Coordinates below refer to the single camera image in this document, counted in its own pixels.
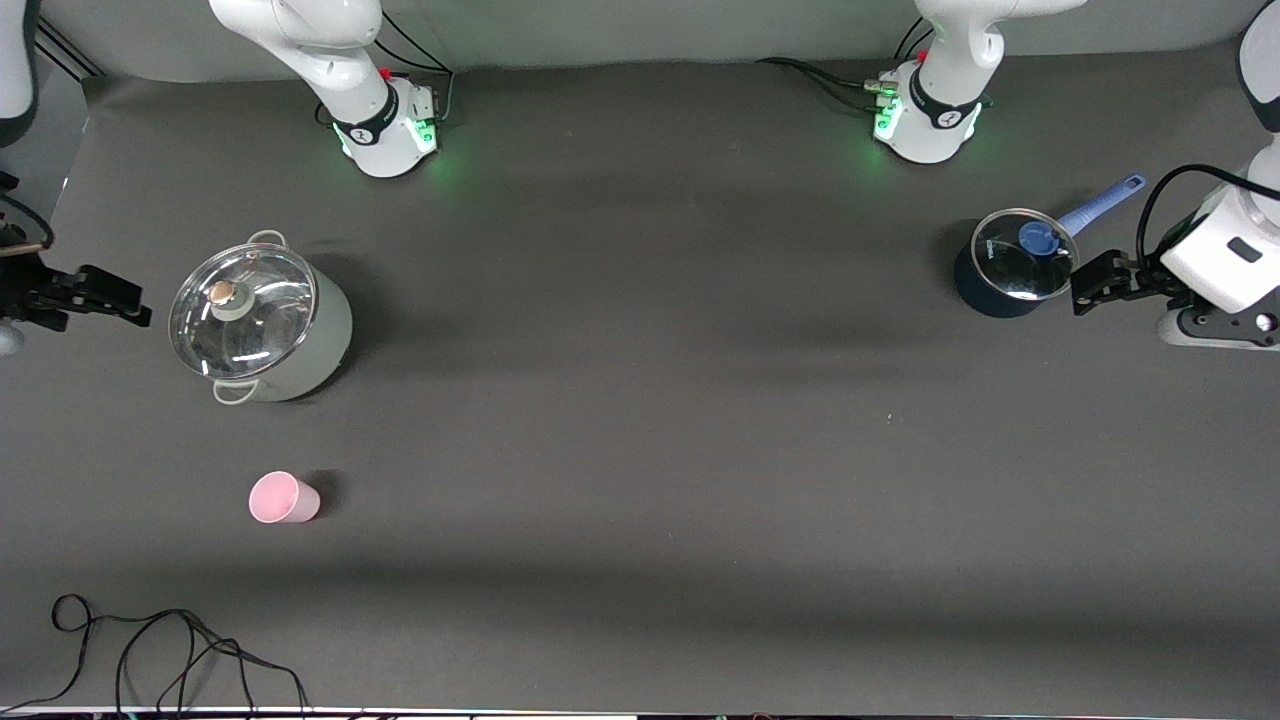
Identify pink plastic cup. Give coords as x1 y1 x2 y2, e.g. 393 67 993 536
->
248 471 321 525

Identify glass lid blue knob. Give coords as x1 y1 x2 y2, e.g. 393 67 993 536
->
971 208 1081 301

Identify dark blue saucepan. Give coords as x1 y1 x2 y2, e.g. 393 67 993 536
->
953 173 1148 319

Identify glass pot lid brass knob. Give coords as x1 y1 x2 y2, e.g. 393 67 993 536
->
168 243 319 381

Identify grey-green cooking pot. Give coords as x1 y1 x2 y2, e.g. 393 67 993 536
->
168 230 353 406

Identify dark grey table mat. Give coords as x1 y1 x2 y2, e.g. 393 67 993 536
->
0 40 1280 713

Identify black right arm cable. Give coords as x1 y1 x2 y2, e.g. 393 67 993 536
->
0 188 57 253

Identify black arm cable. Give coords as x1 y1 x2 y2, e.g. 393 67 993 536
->
1137 163 1280 273
0 188 57 253

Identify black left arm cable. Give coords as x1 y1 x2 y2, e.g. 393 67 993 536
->
1137 163 1280 273

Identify thin black corner cables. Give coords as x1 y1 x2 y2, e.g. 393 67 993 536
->
45 25 103 81

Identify loose thin black cable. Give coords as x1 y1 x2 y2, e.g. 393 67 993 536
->
0 593 311 713

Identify black left base cables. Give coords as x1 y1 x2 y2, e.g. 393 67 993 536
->
755 18 936 113

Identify black base cables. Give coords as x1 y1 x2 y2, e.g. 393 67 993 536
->
315 15 457 131
755 18 936 113

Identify black right base cables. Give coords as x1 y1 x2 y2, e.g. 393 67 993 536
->
315 15 457 131

